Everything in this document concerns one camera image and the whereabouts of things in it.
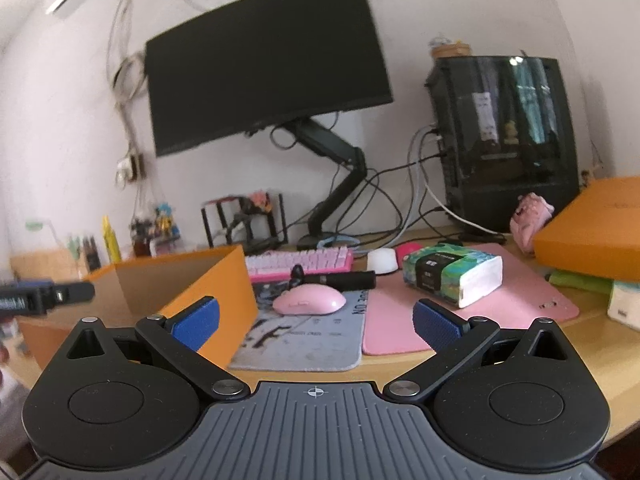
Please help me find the green tissue pack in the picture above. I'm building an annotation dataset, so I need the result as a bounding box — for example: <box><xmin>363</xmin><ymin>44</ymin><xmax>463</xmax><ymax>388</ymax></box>
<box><xmin>402</xmin><ymin>244</ymin><xmax>503</xmax><ymax>309</ymax></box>

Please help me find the orange box lid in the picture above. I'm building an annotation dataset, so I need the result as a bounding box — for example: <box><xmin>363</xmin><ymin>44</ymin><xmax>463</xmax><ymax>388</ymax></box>
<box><xmin>534</xmin><ymin>177</ymin><xmax>640</xmax><ymax>282</ymax></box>

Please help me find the wooden headboard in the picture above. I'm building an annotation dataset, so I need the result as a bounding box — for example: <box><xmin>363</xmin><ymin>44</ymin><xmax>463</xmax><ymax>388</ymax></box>
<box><xmin>10</xmin><ymin>248</ymin><xmax>89</xmax><ymax>282</ymax></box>

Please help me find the orange open cardboard box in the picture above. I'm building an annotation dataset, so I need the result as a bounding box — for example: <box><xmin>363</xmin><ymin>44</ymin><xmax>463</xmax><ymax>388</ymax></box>
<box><xmin>17</xmin><ymin>246</ymin><xmax>258</xmax><ymax>368</ymax></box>

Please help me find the green clip lamp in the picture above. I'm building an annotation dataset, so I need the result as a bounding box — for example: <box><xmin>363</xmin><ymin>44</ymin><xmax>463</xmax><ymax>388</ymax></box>
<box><xmin>25</xmin><ymin>219</ymin><xmax>66</xmax><ymax>249</ymax></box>

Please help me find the pink desk mat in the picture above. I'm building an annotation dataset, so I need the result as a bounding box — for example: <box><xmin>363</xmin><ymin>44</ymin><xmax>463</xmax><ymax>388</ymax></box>
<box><xmin>361</xmin><ymin>242</ymin><xmax>582</xmax><ymax>357</ymax></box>

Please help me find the grey printed mouse pad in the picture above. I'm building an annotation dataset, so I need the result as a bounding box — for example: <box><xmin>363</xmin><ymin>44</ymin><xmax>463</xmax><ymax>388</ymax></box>
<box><xmin>230</xmin><ymin>282</ymin><xmax>369</xmax><ymax>373</ymax></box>

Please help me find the yellow spray bottle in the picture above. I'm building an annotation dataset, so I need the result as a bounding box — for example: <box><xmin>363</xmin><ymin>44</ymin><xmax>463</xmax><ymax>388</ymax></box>
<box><xmin>102</xmin><ymin>216</ymin><xmax>122</xmax><ymax>264</ymax></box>

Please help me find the magenta computer mouse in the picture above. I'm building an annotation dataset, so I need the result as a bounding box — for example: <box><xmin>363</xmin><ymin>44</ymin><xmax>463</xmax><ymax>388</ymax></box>
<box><xmin>395</xmin><ymin>242</ymin><xmax>423</xmax><ymax>266</ymax></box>

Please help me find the blue haired anime figure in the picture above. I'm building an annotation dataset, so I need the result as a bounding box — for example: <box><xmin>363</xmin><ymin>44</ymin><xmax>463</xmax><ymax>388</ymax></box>
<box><xmin>150</xmin><ymin>203</ymin><xmax>181</xmax><ymax>256</ymax></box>

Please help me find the white computer mouse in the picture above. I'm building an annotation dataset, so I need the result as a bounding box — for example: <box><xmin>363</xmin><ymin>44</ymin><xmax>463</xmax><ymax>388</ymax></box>
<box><xmin>367</xmin><ymin>247</ymin><xmax>399</xmax><ymax>275</ymax></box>

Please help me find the black flashlight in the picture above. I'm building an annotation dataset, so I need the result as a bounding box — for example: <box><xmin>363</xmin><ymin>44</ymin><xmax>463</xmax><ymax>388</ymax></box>
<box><xmin>288</xmin><ymin>264</ymin><xmax>376</xmax><ymax>292</ymax></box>

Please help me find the pink mechanical keyboard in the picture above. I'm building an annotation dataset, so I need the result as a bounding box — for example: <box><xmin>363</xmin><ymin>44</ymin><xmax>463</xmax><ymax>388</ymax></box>
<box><xmin>245</xmin><ymin>247</ymin><xmax>354</xmax><ymax>283</ymax></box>

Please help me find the black router with antennas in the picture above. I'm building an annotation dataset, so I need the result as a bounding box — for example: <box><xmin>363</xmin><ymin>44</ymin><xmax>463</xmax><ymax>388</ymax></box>
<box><xmin>200</xmin><ymin>191</ymin><xmax>288</xmax><ymax>256</ymax></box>

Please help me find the green book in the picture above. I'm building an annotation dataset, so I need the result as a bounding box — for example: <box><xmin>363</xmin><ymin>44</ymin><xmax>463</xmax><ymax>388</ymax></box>
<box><xmin>547</xmin><ymin>270</ymin><xmax>613</xmax><ymax>295</ymax></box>

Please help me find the pink computer mouse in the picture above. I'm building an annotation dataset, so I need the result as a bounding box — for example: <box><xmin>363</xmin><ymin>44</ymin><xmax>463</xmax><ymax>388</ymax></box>
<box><xmin>272</xmin><ymin>284</ymin><xmax>346</xmax><ymax>315</ymax></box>

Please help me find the pink plush toy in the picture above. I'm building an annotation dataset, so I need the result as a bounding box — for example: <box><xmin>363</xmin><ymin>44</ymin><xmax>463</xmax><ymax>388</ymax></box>
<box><xmin>510</xmin><ymin>193</ymin><xmax>554</xmax><ymax>255</ymax></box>

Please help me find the white tissue box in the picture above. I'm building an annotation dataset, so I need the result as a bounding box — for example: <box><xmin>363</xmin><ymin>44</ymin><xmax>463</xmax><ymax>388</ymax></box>
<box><xmin>608</xmin><ymin>281</ymin><xmax>640</xmax><ymax>332</ymax></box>

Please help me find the black glass PC tower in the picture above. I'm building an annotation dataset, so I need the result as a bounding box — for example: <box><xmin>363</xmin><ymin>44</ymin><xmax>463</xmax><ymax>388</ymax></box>
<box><xmin>425</xmin><ymin>55</ymin><xmax>579</xmax><ymax>234</ymax></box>

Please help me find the small wicker basket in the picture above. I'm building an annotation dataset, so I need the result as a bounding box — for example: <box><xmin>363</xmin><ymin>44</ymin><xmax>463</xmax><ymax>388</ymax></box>
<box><xmin>431</xmin><ymin>41</ymin><xmax>473</xmax><ymax>60</ymax></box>

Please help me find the black curved monitor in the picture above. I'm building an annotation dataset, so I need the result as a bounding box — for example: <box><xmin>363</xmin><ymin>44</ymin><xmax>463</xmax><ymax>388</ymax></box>
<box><xmin>144</xmin><ymin>0</ymin><xmax>393</xmax><ymax>156</ymax></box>

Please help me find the light blue coiled cable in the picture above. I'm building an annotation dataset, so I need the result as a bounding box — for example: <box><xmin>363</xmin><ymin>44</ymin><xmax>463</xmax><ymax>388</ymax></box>
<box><xmin>316</xmin><ymin>233</ymin><xmax>362</xmax><ymax>254</ymax></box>

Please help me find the wall power socket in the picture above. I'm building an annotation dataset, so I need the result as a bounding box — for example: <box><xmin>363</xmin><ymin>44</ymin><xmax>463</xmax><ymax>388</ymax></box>
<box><xmin>115</xmin><ymin>153</ymin><xmax>145</xmax><ymax>186</ymax></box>

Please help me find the coiled white wall cable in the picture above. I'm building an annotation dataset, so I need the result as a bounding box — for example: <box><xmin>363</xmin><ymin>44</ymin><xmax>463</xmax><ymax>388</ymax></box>
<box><xmin>112</xmin><ymin>52</ymin><xmax>148</xmax><ymax>106</ymax></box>

